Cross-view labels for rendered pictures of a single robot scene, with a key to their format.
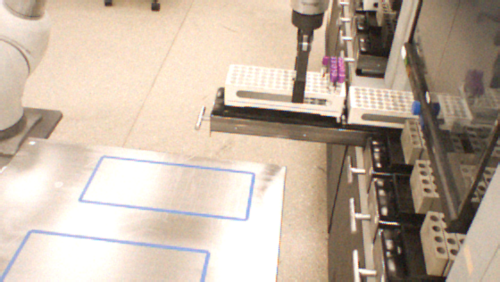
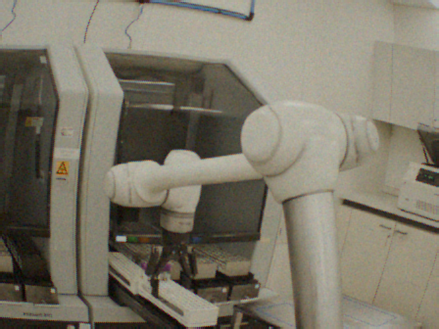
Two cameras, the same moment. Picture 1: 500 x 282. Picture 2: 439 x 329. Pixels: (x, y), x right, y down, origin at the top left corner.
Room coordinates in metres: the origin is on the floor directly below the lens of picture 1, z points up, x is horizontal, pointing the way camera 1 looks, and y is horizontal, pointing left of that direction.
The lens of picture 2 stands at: (2.06, 1.14, 1.47)
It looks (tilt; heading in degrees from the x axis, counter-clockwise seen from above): 7 degrees down; 230
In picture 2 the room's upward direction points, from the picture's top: 8 degrees clockwise
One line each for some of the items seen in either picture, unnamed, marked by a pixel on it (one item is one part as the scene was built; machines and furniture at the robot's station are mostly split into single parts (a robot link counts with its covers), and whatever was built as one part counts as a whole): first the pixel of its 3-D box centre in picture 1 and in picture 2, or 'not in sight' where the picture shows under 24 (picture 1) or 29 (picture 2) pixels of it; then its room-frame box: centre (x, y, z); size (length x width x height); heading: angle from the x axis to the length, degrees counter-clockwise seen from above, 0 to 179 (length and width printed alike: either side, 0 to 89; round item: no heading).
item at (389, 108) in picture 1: (406, 111); (126, 273); (1.11, -0.39, 0.83); 0.30 x 0.10 x 0.06; 86
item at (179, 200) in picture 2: not in sight; (177, 179); (1.14, -0.11, 1.23); 0.13 x 0.11 x 0.16; 1
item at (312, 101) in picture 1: (284, 89); (175, 301); (1.13, -0.07, 0.86); 0.30 x 0.10 x 0.06; 87
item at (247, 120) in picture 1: (333, 121); (151, 305); (1.12, -0.21, 0.78); 0.73 x 0.14 x 0.09; 86
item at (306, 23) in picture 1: (306, 27); (173, 244); (1.12, -0.11, 1.04); 0.08 x 0.07 x 0.09; 176
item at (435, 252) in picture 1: (433, 244); (235, 267); (0.65, -0.35, 0.85); 0.12 x 0.02 x 0.06; 175
